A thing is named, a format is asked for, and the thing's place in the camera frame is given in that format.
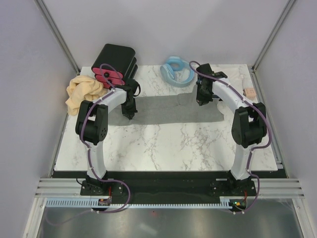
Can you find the grey t shirt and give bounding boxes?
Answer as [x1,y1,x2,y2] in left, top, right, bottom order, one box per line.
[108,93,224,126]

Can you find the light blue headphones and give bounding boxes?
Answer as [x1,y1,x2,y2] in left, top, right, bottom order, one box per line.
[159,56,194,88]

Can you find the black pink drawer box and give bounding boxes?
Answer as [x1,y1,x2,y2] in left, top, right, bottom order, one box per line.
[91,44,138,89]

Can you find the yellow t shirt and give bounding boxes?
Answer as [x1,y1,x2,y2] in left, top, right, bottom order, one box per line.
[65,75,107,116]

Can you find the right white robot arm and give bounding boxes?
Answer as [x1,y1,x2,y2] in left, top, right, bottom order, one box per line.
[194,63,267,195]

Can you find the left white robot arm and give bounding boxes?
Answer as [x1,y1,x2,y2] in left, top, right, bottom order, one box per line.
[75,78,141,196]

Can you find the white blue folded t shirt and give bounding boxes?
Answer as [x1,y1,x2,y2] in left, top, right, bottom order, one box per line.
[210,64,256,100]

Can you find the pink cube power strip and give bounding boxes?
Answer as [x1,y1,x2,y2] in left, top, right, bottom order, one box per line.
[243,87,257,100]

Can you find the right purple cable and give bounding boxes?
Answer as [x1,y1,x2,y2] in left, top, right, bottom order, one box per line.
[189,60,273,215]

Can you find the purple cable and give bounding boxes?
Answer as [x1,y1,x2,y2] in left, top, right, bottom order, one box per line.
[46,63,132,226]
[189,60,273,215]

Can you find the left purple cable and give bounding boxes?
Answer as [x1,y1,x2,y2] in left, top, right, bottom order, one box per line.
[46,63,132,226]

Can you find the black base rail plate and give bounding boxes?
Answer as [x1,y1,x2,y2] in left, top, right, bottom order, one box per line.
[53,170,257,205]

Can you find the light blue cable duct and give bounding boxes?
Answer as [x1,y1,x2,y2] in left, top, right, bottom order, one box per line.
[45,198,232,209]

